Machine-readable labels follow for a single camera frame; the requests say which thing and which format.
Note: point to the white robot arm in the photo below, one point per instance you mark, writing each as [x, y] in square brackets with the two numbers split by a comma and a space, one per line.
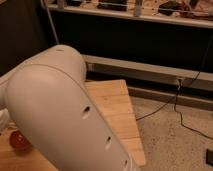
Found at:
[46, 97]

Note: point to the metal pole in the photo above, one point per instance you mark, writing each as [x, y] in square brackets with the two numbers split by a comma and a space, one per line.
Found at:
[51, 22]

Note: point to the black box on floor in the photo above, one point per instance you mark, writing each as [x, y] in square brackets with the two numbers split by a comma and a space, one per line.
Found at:
[209, 157]

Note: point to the orange ceramic bowl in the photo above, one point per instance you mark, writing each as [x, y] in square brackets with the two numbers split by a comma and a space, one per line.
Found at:
[18, 141]

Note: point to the wooden table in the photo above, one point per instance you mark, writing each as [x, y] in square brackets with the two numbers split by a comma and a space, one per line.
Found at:
[112, 99]

